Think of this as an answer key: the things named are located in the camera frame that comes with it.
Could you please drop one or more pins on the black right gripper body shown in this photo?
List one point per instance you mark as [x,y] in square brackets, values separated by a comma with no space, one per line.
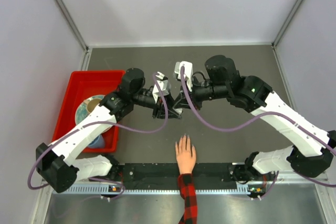
[200,94]

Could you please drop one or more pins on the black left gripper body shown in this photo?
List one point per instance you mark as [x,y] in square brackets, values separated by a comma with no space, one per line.
[159,107]

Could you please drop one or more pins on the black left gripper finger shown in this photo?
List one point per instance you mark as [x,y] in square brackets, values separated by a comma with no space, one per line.
[172,114]
[170,101]

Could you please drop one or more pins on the white nail polish bottle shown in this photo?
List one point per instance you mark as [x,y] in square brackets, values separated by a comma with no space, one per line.
[179,110]

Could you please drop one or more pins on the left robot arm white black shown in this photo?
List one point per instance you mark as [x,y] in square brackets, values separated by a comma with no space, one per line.
[89,132]

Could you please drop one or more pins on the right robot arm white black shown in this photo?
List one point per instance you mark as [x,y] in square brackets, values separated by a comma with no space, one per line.
[312,149]

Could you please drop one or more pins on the red plaid sleeve forearm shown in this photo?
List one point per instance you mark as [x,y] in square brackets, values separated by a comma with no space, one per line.
[188,194]

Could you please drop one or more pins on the mannequin hand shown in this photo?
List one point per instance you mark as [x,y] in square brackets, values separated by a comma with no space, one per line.
[185,155]

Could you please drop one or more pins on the blue plastic cup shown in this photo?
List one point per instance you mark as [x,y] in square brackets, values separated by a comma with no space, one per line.
[98,142]

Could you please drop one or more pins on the tan ceramic bowl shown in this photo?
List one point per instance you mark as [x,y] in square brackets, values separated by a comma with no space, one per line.
[91,104]

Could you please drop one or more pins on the blue patterned plate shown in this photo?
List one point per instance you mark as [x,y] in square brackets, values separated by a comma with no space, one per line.
[81,112]

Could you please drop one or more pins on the red plastic bin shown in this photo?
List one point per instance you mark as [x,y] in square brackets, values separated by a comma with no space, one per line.
[82,85]

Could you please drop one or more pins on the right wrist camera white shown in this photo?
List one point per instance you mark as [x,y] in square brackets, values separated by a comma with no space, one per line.
[185,69]

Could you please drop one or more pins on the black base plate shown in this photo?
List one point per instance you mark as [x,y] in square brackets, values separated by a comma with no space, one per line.
[163,176]

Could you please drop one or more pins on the aluminium rail with slots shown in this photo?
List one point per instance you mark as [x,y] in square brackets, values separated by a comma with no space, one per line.
[243,174]

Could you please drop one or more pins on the aluminium corner post left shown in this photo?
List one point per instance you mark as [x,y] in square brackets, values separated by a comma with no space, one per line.
[75,31]

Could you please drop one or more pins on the aluminium corner post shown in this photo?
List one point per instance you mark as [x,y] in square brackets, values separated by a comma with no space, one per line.
[285,25]
[75,31]

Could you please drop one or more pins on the aluminium corner post right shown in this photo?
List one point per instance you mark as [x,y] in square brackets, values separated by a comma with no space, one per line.
[285,25]

